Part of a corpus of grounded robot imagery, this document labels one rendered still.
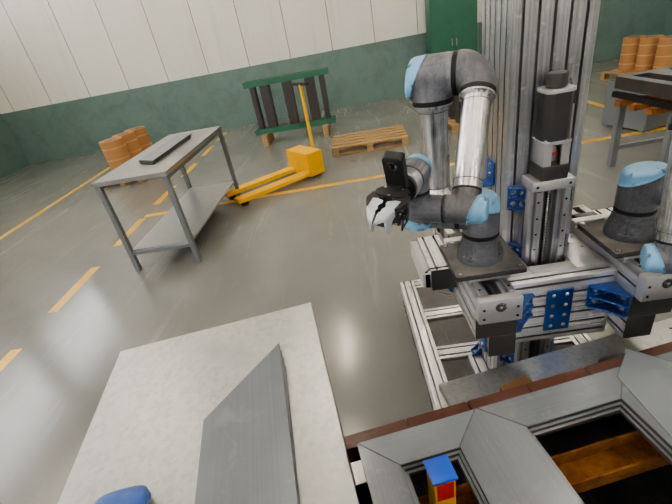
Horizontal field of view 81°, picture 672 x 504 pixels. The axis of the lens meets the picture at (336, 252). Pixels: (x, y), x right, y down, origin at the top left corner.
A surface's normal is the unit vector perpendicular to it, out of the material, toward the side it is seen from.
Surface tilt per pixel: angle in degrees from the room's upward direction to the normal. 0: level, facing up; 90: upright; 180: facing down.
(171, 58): 90
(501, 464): 0
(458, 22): 90
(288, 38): 90
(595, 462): 0
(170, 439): 0
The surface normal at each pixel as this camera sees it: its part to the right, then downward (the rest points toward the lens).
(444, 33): 0.02, 0.49
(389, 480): -0.17, -0.86
